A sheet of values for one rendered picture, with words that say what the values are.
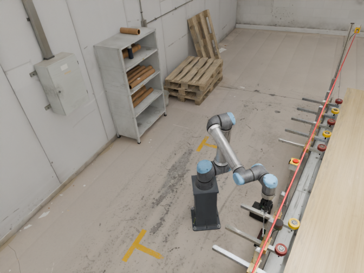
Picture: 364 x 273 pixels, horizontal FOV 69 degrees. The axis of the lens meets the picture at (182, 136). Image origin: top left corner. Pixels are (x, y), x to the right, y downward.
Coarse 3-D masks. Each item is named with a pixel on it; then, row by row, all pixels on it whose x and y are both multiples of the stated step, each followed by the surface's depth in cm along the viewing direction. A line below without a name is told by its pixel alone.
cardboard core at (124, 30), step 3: (120, 30) 380; (123, 30) 378; (126, 30) 376; (129, 30) 373; (132, 30) 372; (135, 30) 369; (138, 30) 375; (123, 33) 382; (126, 33) 379; (129, 33) 376; (132, 33) 374; (135, 33) 371; (138, 33) 376
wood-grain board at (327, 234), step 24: (360, 96) 330; (336, 120) 294; (360, 120) 292; (336, 144) 264; (360, 144) 261; (336, 168) 238; (360, 168) 236; (312, 192) 219; (336, 192) 217; (360, 192) 216; (312, 216) 202; (336, 216) 200; (360, 216) 199; (312, 240) 186; (336, 240) 185; (360, 240) 184; (288, 264) 174; (312, 264) 173; (336, 264) 172; (360, 264) 171
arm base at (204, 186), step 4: (196, 180) 271; (212, 180) 269; (196, 184) 270; (200, 184) 265; (204, 184) 264; (208, 184) 264; (212, 184) 268; (200, 188) 267; (204, 188) 265; (208, 188) 266
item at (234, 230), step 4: (228, 228) 203; (232, 228) 202; (232, 232) 203; (236, 232) 200; (240, 232) 199; (244, 232) 199; (240, 236) 199; (244, 236) 197; (248, 236) 196; (252, 240) 194; (256, 240) 193; (260, 240) 193; (256, 244) 194; (260, 244) 191; (268, 248) 188; (272, 248) 188; (272, 252) 188; (280, 256) 186
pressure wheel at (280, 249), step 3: (279, 243) 186; (276, 246) 184; (279, 246) 184; (282, 246) 184; (285, 246) 183; (276, 249) 182; (279, 249) 183; (282, 249) 182; (285, 249) 182; (276, 252) 182; (279, 252) 180; (282, 252) 180; (285, 252) 180; (279, 255) 182; (282, 255) 181
